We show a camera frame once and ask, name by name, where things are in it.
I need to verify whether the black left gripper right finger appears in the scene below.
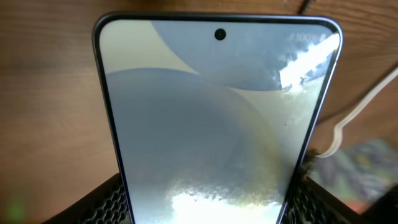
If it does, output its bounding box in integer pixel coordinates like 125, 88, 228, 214
284, 176, 370, 224

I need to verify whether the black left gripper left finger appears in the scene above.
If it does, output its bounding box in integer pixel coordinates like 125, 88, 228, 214
44, 174, 129, 224

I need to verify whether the blue Galaxy smartphone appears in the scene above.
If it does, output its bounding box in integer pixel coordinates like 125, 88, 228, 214
92, 12, 343, 223

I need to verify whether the white power strip cord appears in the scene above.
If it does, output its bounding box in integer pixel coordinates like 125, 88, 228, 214
317, 65, 398, 159

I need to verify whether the black USB charging cable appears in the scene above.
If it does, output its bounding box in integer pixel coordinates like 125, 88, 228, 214
298, 0, 398, 125

